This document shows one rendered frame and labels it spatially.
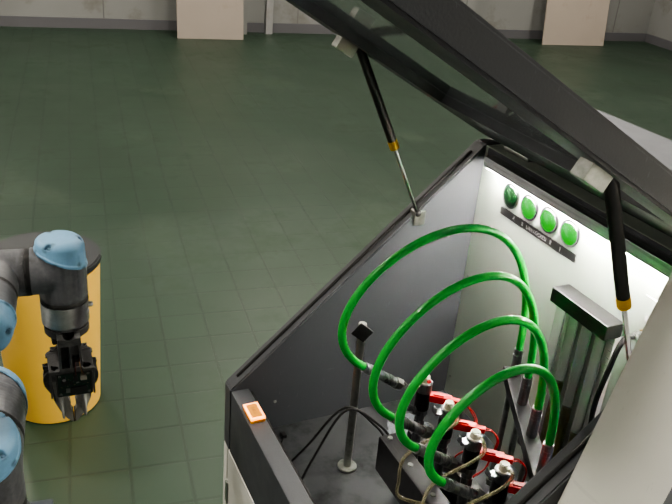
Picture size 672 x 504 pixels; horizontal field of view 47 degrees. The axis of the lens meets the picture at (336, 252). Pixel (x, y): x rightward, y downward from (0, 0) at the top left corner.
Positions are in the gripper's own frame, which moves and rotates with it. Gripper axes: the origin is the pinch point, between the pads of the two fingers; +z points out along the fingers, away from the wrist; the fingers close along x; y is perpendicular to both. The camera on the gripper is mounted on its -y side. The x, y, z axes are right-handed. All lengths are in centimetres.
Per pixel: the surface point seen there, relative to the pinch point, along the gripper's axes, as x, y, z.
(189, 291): 64, -218, 103
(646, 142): 111, 4, -47
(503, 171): 83, -2, -40
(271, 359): 39.8, -10.1, 2.3
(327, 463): 49, 4, 20
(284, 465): 35.1, 14.7, 8.3
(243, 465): 31.7, -0.2, 20.3
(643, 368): 67, 57, -36
